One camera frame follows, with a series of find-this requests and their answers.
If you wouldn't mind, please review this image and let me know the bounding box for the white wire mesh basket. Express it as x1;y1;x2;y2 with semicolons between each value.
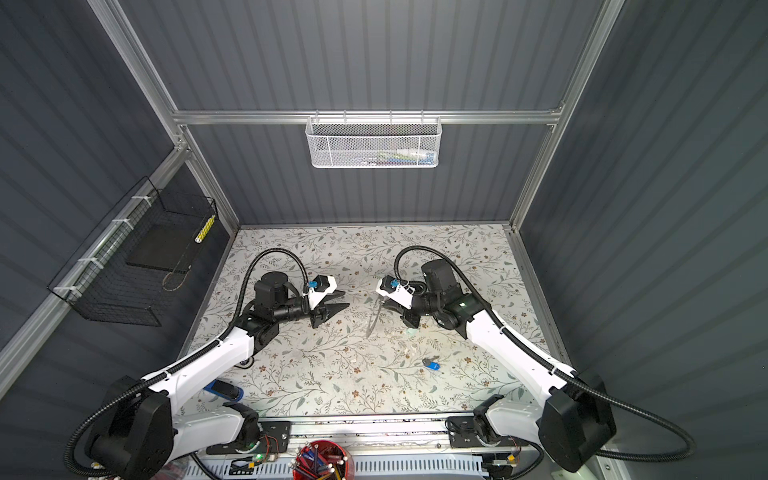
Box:
305;118;443;169

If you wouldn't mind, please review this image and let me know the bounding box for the horizontal aluminium frame bar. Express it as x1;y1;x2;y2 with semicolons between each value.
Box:
171;109;561;125

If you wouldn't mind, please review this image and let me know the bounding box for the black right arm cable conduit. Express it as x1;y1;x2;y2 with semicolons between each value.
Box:
393;245;696;463

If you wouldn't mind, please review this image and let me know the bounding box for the aluminium frame corner post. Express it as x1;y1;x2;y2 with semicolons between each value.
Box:
88;1;240;235

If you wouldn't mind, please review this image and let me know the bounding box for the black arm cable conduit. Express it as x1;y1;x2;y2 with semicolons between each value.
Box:
63;247;311;479
393;245;696;463

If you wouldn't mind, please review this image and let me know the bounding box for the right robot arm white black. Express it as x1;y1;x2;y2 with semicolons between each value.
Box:
376;259;616;473

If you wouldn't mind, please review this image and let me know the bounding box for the blue black stapler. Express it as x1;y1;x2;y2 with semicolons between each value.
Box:
203;379;244;402

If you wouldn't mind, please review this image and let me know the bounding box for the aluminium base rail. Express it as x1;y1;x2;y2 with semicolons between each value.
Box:
185;412;571;479

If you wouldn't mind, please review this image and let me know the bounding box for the yellow marker pen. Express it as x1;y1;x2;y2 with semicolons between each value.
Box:
194;214;217;244

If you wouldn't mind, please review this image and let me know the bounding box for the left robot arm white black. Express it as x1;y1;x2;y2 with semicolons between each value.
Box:
64;272;348;479

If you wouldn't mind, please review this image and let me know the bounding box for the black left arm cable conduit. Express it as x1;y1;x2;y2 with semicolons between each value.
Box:
63;247;311;479

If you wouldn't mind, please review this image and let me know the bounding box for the black foam pad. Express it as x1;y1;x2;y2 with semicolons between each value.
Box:
126;224;202;274

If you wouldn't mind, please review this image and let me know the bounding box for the red pencil cup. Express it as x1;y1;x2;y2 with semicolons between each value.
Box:
290;440;356;480

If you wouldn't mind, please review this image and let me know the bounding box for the black wire basket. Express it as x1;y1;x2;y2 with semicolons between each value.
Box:
48;180;218;327

